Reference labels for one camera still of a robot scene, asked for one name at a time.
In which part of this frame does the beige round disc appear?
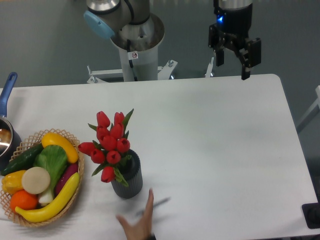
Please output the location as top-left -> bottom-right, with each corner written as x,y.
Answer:
21,167 -> 51,195

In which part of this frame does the green bok choy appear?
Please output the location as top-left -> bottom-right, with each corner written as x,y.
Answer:
33,145 -> 68,207

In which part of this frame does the person's hand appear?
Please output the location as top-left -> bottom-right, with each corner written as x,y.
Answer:
116,188 -> 156,240

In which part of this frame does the yellow bell pepper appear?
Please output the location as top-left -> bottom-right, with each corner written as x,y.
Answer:
1,170 -> 26,195

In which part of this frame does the yellow squash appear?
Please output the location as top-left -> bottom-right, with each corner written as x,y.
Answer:
41,132 -> 79,164

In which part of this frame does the red tulip bouquet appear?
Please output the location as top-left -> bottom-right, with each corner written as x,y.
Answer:
78,109 -> 134,187

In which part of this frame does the blue handled saucepan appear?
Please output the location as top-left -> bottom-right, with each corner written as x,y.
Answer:
0,72 -> 22,171

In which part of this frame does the black pen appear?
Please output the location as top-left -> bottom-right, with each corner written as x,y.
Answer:
135,197 -> 171,217

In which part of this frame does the black device at table edge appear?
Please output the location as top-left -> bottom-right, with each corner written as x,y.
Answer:
301,202 -> 320,229

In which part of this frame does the white frame at right edge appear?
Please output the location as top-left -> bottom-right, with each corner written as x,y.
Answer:
296,85 -> 320,134

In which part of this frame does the dark grey ribbed vase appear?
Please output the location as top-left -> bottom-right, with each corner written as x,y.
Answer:
111,149 -> 143,199

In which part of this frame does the orange fruit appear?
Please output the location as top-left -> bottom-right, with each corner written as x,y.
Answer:
10,190 -> 38,212

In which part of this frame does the woven wicker basket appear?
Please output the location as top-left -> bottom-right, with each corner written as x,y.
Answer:
0,128 -> 85,228

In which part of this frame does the green cucumber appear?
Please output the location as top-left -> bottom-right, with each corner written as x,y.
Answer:
0,144 -> 44,176

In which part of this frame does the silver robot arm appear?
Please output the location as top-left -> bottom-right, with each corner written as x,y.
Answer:
83,0 -> 262,82

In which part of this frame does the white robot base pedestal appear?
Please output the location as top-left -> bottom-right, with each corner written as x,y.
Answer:
84,11 -> 178,82

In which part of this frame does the purple sweet potato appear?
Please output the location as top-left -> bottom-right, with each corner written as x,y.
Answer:
54,163 -> 79,196

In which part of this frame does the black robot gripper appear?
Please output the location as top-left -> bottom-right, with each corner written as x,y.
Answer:
208,0 -> 262,80

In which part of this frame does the yellow banana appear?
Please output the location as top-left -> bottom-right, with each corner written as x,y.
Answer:
15,172 -> 80,223

